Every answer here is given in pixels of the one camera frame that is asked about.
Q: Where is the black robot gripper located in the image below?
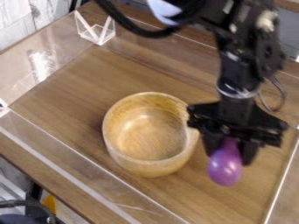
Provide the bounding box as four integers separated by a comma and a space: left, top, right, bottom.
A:
188, 95, 289, 166

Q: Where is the purple toy eggplant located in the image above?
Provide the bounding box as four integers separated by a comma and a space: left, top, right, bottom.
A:
209, 137, 244, 186

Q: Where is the brown wooden bowl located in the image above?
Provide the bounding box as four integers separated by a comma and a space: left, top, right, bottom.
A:
102, 92, 201, 178

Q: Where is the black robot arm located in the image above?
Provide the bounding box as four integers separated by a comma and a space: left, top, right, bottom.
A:
147, 0, 288, 165

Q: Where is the clear acrylic tray wall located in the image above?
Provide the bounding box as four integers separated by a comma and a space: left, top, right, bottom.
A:
0, 16, 299, 224

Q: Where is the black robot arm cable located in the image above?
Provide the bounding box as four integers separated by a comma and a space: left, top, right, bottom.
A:
93, 0, 197, 39

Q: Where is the clear acrylic corner bracket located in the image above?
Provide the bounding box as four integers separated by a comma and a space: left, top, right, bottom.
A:
74, 11, 117, 46

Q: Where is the black cable bottom left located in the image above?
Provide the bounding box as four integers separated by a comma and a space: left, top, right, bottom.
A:
0, 199, 59, 224

